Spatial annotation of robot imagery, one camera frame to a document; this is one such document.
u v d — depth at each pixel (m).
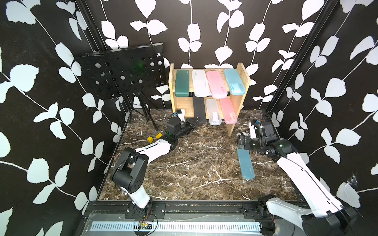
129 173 0.46
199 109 0.87
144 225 0.70
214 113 0.88
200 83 0.73
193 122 0.79
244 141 0.67
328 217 0.37
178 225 0.78
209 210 0.76
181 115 0.80
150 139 0.99
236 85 0.72
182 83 0.73
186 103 0.95
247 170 0.88
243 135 0.68
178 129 0.69
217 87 0.70
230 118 0.86
